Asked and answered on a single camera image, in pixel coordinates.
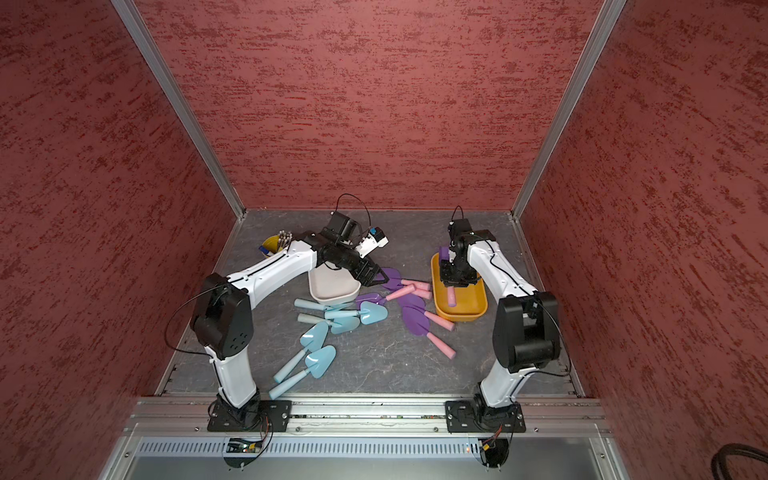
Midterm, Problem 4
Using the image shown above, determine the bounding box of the purple shovel small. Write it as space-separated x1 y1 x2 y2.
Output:
355 284 417 308

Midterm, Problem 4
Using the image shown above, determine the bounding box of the purple shovel front pink handle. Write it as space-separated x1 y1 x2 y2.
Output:
438 246 457 307

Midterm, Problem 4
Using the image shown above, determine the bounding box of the yellow storage box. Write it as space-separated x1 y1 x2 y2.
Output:
430 253 488 322

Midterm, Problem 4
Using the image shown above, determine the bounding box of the white storage box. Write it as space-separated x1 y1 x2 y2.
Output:
308 264 361 305

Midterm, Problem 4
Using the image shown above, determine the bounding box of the purple shovel long pink handle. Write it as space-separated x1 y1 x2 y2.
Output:
405 321 456 359

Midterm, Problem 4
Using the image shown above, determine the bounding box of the light blue shovel back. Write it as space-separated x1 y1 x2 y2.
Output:
294 299 353 312

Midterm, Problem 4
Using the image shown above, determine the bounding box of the light blue shovel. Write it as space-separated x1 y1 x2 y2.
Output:
273 323 329 383
324 301 388 325
297 313 361 335
294 299 353 312
269 345 337 400

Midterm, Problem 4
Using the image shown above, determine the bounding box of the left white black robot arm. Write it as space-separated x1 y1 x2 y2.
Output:
190 227 388 430

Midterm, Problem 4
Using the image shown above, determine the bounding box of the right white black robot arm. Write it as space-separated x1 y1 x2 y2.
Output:
439 219 561 430

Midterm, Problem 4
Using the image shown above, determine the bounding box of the purple shovel back upper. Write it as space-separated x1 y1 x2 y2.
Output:
382 268 431 291

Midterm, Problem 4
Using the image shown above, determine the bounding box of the light blue shovel right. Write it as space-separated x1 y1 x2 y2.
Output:
324 301 388 325

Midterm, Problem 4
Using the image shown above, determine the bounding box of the purple shovel back lower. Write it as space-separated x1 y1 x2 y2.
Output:
412 289 432 300

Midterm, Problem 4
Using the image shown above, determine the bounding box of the light blue shovel middle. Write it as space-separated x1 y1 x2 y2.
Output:
297 313 361 335

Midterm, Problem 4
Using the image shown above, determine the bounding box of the yellow cup with pens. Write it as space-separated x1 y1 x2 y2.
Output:
259 230 293 257

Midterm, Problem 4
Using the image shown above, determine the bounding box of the light blue shovel nearest front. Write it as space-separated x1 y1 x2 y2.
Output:
269 345 337 400

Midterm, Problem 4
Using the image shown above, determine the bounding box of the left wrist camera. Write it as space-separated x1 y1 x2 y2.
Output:
354 227 389 258

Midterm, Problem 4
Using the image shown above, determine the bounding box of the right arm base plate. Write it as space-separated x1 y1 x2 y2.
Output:
444 397 526 434

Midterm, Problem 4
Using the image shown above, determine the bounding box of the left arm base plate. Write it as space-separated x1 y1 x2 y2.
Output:
207 396 293 433

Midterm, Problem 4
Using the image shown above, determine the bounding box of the aluminium front rail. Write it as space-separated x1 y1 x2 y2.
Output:
122 394 614 438

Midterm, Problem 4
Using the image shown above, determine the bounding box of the black cable coil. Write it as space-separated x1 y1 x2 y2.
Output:
710 442 768 480

